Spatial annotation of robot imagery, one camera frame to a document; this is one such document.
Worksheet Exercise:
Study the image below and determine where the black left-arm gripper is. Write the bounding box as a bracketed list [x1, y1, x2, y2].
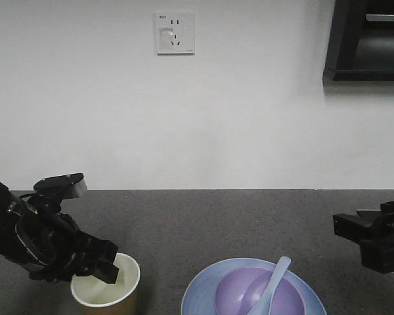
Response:
[0, 181, 119, 284]

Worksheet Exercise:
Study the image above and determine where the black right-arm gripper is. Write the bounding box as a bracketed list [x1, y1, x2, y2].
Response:
[333, 201, 394, 273]

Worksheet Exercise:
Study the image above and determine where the brown paper cup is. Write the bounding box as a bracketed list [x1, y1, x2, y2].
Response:
[70, 253, 141, 315]

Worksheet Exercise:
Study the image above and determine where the light blue ceramic spoon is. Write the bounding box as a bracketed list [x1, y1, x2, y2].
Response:
[249, 256, 292, 315]

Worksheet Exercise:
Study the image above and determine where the purple bowl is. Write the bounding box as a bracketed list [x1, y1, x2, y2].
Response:
[214, 266, 305, 315]

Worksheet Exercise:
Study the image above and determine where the light blue plate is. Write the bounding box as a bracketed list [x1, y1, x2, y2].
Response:
[181, 258, 327, 314]

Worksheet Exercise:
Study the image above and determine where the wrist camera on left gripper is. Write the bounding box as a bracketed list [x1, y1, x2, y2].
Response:
[33, 173, 87, 201]

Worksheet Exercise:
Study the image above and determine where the white wall socket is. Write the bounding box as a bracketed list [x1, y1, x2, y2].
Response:
[154, 11, 196, 55]

